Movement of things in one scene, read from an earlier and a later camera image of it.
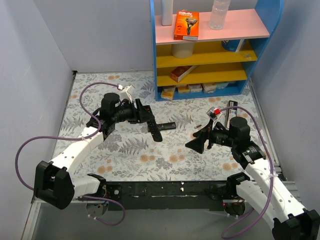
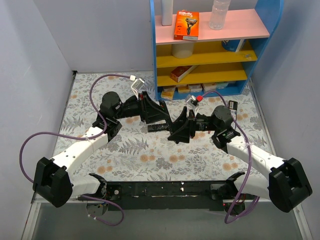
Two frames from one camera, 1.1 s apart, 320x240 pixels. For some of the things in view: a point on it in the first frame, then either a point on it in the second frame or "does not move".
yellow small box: (168, 92) does not move
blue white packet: (232, 45) does not move
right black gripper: (209, 136) → (190, 123)
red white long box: (179, 73) does not move
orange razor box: (186, 25) does not move
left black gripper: (137, 112) → (144, 107)
